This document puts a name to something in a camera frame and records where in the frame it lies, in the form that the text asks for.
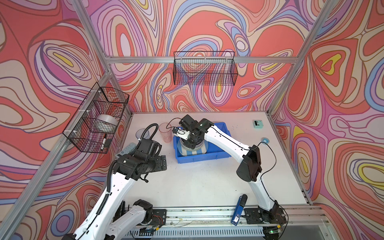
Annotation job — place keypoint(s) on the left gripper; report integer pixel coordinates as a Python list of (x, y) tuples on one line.
[(159, 165)]

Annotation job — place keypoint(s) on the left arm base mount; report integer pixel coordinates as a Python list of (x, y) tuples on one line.
[(155, 218)]

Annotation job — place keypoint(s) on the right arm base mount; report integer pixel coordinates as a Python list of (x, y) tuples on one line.
[(259, 216)]

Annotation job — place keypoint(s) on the blue tape roll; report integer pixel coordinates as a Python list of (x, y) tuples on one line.
[(265, 140)]

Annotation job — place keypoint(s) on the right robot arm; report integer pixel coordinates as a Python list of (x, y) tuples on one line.
[(250, 165)]

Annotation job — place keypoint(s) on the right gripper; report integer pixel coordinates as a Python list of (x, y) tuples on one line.
[(186, 142)]

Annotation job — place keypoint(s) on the white tape roll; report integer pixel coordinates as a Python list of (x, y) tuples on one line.
[(106, 124)]

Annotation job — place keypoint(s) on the pink plastic cup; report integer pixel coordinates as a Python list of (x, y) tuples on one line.
[(166, 132)]

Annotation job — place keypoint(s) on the black marker in basket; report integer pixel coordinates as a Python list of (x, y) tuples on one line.
[(103, 142)]

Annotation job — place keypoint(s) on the small mint timer box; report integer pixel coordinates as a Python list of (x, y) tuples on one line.
[(258, 124)]

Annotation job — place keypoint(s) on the back wire basket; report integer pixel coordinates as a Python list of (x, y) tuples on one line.
[(205, 68)]

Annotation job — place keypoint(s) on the dark blue bowl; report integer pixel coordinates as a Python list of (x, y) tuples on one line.
[(192, 146)]

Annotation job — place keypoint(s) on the left wire basket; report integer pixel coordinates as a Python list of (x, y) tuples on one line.
[(81, 131)]

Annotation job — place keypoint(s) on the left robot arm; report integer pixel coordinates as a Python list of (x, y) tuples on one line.
[(107, 221)]

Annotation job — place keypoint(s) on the mint calculator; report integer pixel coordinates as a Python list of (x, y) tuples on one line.
[(130, 149)]

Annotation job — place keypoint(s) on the wire basket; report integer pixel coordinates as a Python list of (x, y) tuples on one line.
[(205, 68), (81, 131)]

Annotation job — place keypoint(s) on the grey plastic cup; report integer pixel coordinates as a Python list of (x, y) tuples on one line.
[(143, 134)]

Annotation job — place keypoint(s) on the blue plastic bin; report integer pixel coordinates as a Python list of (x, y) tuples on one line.
[(213, 153)]

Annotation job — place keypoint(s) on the blue black handheld tool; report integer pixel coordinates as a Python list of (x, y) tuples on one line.
[(239, 209)]

